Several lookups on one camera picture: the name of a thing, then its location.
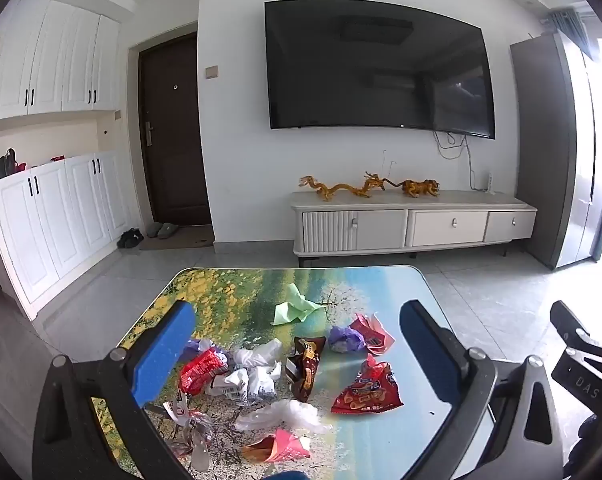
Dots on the pink red wrapper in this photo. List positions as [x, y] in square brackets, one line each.
[376, 335]

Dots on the black bag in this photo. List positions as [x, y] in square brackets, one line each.
[4, 165]

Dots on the grey slipper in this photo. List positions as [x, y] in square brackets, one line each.
[152, 230]
[168, 230]

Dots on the large red snack packet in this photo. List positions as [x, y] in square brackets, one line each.
[366, 392]

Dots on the clear red print wrapper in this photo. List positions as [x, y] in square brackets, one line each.
[196, 435]

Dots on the pink orange wrapper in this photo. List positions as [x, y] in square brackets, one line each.
[281, 447]

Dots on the golden dragon figurine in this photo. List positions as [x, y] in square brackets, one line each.
[341, 191]

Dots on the white television cabinet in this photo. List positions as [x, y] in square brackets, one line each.
[446, 227]

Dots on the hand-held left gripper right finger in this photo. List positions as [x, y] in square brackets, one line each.
[413, 325]

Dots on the beige wall switch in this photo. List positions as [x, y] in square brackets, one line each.
[211, 72]

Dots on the grey blue curtain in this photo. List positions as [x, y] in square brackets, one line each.
[573, 27]

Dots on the brown snack packet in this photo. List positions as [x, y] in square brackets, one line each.
[307, 370]

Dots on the grey refrigerator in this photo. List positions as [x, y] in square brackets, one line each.
[546, 160]

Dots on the black shoe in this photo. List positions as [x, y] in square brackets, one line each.
[123, 241]
[135, 237]

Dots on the white power strip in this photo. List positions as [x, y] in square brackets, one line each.
[490, 183]

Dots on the dark brown door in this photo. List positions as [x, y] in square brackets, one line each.
[173, 150]

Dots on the clear plastic bag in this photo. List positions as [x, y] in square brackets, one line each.
[281, 412]

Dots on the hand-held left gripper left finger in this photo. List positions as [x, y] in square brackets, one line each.
[163, 355]

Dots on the golden tiger figurine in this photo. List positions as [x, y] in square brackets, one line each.
[418, 188]

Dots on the white wall cupboards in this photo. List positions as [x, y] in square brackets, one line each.
[46, 60]

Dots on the white plastic bag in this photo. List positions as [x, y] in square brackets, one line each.
[256, 355]

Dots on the white printed wrapper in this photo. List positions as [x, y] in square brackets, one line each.
[231, 386]

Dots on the pale purple plastic scrap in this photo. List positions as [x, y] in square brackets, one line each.
[201, 347]

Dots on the purple plastic bag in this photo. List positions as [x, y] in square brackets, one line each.
[343, 339]

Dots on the small red snack packet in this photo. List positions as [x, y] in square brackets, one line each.
[201, 372]

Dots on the black wall television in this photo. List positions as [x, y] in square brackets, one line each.
[371, 70]

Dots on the green paper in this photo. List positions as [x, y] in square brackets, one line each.
[293, 310]

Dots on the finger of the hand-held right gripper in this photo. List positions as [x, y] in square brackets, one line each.
[568, 325]

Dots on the brown door mat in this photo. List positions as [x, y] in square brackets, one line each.
[191, 239]

